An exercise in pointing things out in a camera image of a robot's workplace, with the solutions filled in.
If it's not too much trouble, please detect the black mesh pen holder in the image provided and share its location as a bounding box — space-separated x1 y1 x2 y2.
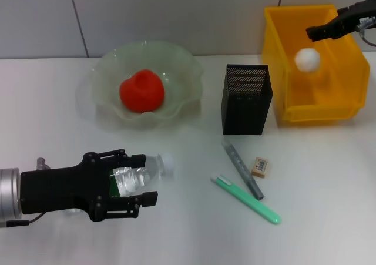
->
222 64 274 136

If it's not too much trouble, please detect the grey marker pen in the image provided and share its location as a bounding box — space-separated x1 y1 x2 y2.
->
220 138 264 201

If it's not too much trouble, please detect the green glass fruit bowl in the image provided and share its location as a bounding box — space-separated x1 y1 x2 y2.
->
90 41 204 129

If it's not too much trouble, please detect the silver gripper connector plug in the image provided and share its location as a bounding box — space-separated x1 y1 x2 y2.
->
36 157 51 172
357 16 376 31

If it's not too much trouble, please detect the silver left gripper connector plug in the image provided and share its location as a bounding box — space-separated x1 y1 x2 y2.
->
36 157 51 172

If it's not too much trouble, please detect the clear green-label water bottle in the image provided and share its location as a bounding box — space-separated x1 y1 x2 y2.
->
66 152 174 216

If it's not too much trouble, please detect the white paper ball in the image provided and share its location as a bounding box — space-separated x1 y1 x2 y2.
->
294 47 321 72

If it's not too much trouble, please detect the tan eraser with barcode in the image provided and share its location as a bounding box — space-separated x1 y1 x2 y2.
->
251 156 270 178

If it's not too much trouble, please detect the red-orange toy orange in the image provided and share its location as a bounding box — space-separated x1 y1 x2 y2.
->
119 69 166 113

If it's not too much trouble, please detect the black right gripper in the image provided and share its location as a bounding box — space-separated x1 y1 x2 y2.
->
305 0 376 42

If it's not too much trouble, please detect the yellow plastic bin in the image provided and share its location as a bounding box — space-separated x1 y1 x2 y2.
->
262 4 370 127

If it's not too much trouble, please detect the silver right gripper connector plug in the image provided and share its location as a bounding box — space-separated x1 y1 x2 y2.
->
357 16 376 31

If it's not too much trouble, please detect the grey left arm cable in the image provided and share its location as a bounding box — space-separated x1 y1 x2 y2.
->
0 212 45 228

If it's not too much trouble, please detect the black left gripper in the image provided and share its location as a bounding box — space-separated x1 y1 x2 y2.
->
20 149 159 223

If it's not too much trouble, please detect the mint green pen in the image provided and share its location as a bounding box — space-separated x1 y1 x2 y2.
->
210 172 282 226

